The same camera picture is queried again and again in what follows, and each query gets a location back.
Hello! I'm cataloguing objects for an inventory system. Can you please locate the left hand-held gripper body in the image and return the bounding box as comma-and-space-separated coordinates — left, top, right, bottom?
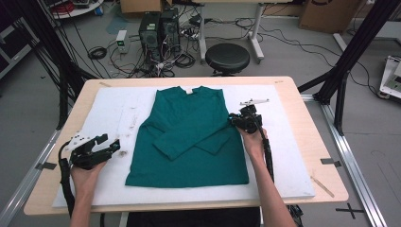
64, 131, 110, 169

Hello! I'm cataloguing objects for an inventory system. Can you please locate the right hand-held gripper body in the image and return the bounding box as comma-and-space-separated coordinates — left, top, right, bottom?
237, 98, 270, 134

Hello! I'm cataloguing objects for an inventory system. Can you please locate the green long-sleeve shirt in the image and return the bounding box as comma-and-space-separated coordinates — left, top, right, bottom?
125, 85, 250, 189

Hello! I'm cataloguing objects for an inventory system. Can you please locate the person's left hand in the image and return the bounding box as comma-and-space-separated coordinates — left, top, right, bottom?
69, 160, 108, 194

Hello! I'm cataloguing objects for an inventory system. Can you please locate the person's right hand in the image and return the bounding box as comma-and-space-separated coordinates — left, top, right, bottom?
236, 126, 269, 163

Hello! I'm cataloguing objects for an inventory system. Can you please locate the black tape strip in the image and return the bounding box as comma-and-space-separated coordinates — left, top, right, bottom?
35, 161, 58, 171
320, 157, 342, 168

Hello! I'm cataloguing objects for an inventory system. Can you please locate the white foam mat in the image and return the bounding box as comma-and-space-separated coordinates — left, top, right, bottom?
51, 84, 316, 208

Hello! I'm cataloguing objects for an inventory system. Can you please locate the black round stool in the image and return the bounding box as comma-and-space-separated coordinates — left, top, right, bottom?
205, 43, 251, 78

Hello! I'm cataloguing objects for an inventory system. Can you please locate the white desk with metal legs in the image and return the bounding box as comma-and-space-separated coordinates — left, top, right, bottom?
188, 0, 297, 64

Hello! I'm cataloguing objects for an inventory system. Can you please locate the beige tape strip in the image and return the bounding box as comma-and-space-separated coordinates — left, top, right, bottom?
310, 175, 336, 199

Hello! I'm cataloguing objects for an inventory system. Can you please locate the white power supply unit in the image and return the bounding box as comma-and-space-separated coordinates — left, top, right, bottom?
115, 29, 131, 54

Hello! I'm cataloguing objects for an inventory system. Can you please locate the person's dark clothing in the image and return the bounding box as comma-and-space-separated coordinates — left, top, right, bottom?
126, 207, 263, 227

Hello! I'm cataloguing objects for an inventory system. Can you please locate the black computer tower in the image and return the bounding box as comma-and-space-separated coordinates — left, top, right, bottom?
138, 11, 163, 56
160, 8, 182, 53

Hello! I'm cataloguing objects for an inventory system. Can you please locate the grey cabinet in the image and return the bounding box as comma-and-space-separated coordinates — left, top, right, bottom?
0, 23, 34, 79

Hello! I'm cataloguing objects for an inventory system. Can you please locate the round white table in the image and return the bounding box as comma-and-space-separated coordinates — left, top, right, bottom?
51, 0, 105, 20

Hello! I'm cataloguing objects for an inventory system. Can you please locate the large cardboard box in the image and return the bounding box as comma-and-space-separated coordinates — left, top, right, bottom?
298, 0, 363, 35

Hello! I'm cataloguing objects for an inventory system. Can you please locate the black tape cross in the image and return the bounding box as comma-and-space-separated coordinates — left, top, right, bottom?
335, 202, 365, 220

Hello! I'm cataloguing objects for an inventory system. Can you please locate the open cardboard box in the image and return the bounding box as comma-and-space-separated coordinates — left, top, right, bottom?
120, 0, 173, 14

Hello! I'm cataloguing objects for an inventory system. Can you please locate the white machine base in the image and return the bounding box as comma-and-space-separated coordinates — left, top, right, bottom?
378, 55, 401, 100

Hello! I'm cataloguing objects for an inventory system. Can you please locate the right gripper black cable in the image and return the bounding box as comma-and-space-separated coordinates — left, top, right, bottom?
252, 113, 276, 183

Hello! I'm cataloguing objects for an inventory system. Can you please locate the aluminium floor rail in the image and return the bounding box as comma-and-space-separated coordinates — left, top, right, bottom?
0, 130, 61, 227
301, 94, 388, 227

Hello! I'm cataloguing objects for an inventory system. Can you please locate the black metal frame stand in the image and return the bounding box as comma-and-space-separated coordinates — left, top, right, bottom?
31, 0, 98, 131
297, 0, 401, 136

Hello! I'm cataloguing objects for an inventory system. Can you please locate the coiled black cable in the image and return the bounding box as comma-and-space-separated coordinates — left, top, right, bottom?
87, 45, 108, 61

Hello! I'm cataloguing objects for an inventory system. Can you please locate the long black floor cable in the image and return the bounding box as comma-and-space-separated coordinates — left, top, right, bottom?
261, 18, 379, 96

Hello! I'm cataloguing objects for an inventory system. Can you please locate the tangle of floor cables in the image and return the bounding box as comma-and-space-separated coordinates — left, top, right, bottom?
108, 41, 197, 79

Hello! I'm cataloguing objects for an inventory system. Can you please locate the red cable bundle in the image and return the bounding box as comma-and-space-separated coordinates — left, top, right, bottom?
51, 2, 76, 14

